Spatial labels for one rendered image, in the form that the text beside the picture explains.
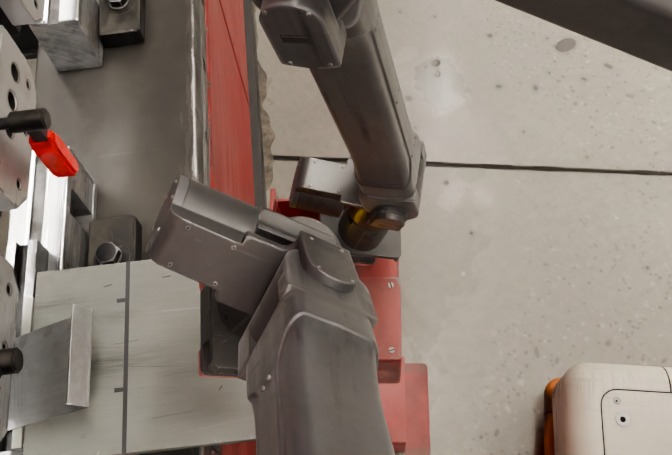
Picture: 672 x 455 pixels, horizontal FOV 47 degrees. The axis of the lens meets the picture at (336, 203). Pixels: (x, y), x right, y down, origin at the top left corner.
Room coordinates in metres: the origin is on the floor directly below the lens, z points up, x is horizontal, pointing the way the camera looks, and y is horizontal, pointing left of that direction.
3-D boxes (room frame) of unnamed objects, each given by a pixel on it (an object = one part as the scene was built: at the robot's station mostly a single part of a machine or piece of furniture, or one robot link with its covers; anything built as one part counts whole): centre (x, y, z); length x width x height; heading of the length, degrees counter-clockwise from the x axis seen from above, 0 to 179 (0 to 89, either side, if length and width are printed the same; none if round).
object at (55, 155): (0.37, 0.25, 1.12); 0.04 x 0.02 x 0.10; 89
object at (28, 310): (0.22, 0.30, 0.99); 0.14 x 0.01 x 0.03; 179
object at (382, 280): (0.35, 0.01, 0.75); 0.20 x 0.16 x 0.18; 173
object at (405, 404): (0.34, -0.02, 0.06); 0.25 x 0.20 x 0.12; 83
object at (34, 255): (0.25, 0.31, 0.98); 0.20 x 0.03 x 0.03; 179
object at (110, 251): (0.36, 0.26, 0.91); 0.03 x 0.03 x 0.02
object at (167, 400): (0.22, 0.17, 1.00); 0.26 x 0.18 x 0.01; 89
